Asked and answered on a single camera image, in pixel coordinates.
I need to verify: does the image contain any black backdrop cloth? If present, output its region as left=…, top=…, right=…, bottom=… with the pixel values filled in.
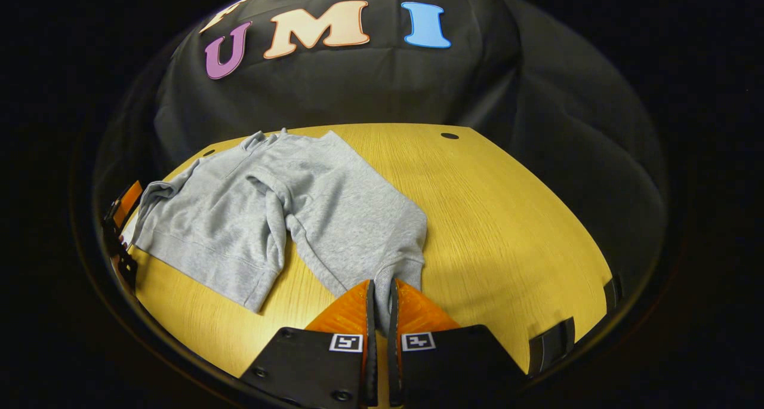
left=93, top=0, right=668, bottom=290

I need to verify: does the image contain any black table edge bracket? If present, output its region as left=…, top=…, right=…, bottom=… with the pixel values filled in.
left=603, top=275, right=623, bottom=314
left=528, top=316, right=577, bottom=375

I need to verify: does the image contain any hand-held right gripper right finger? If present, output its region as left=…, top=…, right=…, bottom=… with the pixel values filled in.
left=387, top=278, right=529, bottom=409

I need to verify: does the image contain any grey sweatshirt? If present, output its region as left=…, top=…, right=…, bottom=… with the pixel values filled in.
left=130, top=128, right=428, bottom=332

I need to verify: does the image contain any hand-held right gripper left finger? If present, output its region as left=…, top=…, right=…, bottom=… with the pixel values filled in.
left=239, top=279, right=379, bottom=409

